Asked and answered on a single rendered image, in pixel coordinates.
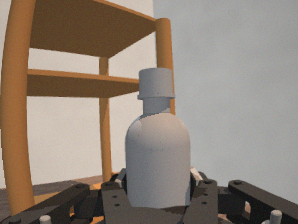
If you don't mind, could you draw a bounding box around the brown wooden shelving unit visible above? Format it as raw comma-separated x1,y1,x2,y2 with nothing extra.
0,0,173,217

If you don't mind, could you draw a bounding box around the grey bottle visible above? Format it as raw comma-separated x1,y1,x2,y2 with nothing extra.
125,68,191,208

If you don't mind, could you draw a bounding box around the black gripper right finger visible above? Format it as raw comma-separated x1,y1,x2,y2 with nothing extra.
183,167,298,224

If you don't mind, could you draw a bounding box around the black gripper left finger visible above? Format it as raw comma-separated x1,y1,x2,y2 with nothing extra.
2,168,141,224

